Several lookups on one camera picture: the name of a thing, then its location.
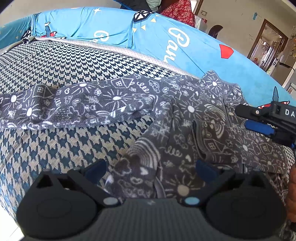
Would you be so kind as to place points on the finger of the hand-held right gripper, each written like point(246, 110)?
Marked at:
point(254, 112)
point(259, 127)

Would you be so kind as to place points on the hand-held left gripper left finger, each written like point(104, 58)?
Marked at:
point(96, 170)

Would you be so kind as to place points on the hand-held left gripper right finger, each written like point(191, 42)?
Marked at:
point(205, 172)

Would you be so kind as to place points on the grey patterned fleece jacket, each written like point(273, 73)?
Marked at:
point(180, 129)

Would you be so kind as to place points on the person's right hand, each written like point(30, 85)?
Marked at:
point(292, 185)

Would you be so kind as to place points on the grey refrigerator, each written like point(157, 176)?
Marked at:
point(289, 69)

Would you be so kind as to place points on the dark wooden dining chair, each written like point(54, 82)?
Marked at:
point(215, 31)

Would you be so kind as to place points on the white-clothed dining table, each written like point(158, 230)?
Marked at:
point(200, 23)

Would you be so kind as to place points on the houndstooth sofa seat cover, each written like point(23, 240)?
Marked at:
point(57, 62)

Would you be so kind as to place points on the red floral jacket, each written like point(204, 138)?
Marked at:
point(180, 11)

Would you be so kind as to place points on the blue printed sofa cover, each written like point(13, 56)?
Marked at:
point(115, 25)

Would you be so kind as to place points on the pale green pillow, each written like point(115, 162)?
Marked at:
point(153, 4)

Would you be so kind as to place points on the black and blue jacket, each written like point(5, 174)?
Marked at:
point(134, 4)

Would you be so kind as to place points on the brown wooden door frame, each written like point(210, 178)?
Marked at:
point(198, 7)
point(256, 39)

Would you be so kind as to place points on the blue wall sticker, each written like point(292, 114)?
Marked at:
point(255, 15)

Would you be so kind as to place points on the wall light switch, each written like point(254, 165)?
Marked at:
point(204, 13)

